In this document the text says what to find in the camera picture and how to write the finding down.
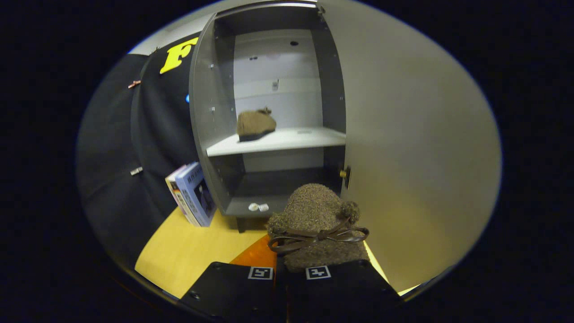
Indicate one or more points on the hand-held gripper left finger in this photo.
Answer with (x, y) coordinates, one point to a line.
(233, 291)

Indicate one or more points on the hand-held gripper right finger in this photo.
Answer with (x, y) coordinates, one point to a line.
(341, 291)

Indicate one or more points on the brown fuzzy shoe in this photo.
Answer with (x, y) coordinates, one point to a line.
(255, 123)
(314, 206)

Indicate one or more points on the beige shoe cabinet door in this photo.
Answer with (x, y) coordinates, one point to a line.
(417, 143)

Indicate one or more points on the brass door fitting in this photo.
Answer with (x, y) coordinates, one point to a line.
(344, 174)

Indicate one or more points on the blue cover book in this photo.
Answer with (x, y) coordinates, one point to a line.
(195, 193)

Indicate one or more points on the white cover book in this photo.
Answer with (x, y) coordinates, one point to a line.
(172, 186)

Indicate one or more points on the silver clip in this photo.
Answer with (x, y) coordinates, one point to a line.
(136, 171)

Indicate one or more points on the black backdrop cloth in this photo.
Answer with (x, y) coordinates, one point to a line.
(116, 148)

